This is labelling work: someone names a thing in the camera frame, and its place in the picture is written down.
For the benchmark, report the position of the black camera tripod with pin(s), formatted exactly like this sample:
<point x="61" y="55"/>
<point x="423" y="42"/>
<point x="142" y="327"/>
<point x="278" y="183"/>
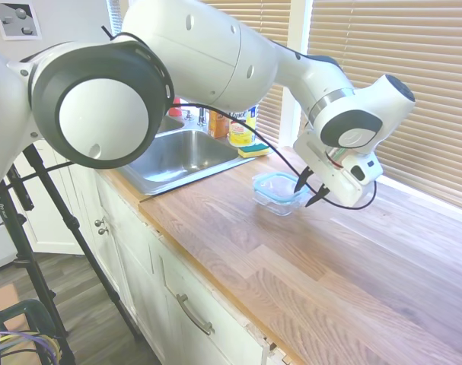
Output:
<point x="15" y="224"/>

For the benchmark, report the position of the red plastic object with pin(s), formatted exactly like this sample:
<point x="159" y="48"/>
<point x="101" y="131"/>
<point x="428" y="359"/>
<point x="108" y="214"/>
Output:
<point x="175" y="112"/>

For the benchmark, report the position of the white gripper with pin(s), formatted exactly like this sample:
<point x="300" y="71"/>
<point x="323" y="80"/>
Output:
<point x="329" y="182"/>

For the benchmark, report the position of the orange bottle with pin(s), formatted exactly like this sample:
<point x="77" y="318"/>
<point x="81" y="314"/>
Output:
<point x="218" y="127"/>

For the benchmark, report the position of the wide tan window blind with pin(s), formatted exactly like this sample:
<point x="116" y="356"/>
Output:
<point x="405" y="95"/>

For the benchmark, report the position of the yellow disinfectant wipes canister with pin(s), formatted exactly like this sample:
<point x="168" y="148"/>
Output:
<point x="242" y="133"/>

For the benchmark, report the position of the yellow and green sponge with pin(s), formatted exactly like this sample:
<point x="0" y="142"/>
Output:
<point x="253" y="152"/>

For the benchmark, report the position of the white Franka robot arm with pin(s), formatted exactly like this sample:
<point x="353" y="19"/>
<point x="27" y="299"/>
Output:
<point x="215" y="57"/>

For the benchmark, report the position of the round metal cabinet knob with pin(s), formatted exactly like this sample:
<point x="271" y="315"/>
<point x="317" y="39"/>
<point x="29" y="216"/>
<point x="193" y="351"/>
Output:
<point x="103" y="231"/>
<point x="99" y="222"/>

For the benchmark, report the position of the metal faucet fixture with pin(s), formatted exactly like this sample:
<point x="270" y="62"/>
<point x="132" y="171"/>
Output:
<point x="202" y="117"/>

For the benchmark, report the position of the stainless steel sink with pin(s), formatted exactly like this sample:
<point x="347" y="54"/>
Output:
<point x="185" y="156"/>

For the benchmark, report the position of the grey printed paper sheet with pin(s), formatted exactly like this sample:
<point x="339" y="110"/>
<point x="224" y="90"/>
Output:
<point x="15" y="19"/>

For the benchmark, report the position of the dark green clamp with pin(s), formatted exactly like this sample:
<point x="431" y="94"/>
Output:
<point x="32" y="311"/>

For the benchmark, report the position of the plywood base board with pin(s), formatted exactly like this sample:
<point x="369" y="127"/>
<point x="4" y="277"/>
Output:
<point x="2" y="308"/>

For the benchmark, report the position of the clear glass food container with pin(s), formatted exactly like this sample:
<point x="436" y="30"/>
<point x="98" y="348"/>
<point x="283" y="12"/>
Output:
<point x="280" y="208"/>

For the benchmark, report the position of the clear container with teal lid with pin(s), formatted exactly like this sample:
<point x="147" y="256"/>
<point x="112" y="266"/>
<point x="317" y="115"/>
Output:
<point x="272" y="186"/>

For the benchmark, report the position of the white base cabinet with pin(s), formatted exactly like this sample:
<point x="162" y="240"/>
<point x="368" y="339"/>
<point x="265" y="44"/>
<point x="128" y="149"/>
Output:
<point x="158" y="289"/>

